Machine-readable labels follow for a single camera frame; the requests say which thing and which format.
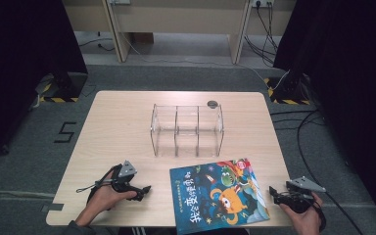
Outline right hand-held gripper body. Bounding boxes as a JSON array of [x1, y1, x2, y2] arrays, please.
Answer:
[[274, 175, 327, 214]]

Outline beige wooden desk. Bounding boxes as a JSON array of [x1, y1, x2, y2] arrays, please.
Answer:
[[62, 0, 297, 65]]

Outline white wall socket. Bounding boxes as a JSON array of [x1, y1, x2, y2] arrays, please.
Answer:
[[251, 0, 275, 9]]

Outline grey tape strip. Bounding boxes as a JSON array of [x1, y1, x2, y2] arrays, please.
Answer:
[[40, 202, 66, 213]]

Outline black stand base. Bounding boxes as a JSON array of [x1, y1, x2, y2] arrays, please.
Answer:
[[263, 75, 311, 106], [34, 71, 89, 104]]

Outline black floor cables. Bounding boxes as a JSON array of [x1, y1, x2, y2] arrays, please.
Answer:
[[269, 109, 365, 235]]

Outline person's left hand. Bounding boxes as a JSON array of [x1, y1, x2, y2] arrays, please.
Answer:
[[86, 169, 138, 216]]

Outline bundle of black cables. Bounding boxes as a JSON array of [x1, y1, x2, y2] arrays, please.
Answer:
[[243, 2, 280, 68]]

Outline thin black cable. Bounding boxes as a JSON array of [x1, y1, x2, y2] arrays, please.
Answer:
[[77, 31, 117, 53]]

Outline black gripper wrist cord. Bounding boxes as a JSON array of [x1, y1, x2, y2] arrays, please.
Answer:
[[75, 166, 116, 194]]

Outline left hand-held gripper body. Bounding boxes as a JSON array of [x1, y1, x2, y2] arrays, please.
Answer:
[[111, 160, 138, 194]]

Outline blue picture book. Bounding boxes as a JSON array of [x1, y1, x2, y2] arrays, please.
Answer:
[[168, 158, 271, 235]]

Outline black curtain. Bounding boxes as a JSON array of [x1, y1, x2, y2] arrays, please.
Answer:
[[0, 0, 89, 165], [273, 0, 376, 226]]

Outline person's right hand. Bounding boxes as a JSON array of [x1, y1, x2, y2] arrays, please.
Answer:
[[279, 192, 324, 235]]

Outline clear acrylic book rack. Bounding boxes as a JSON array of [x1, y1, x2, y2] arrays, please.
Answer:
[[149, 103, 225, 159]]

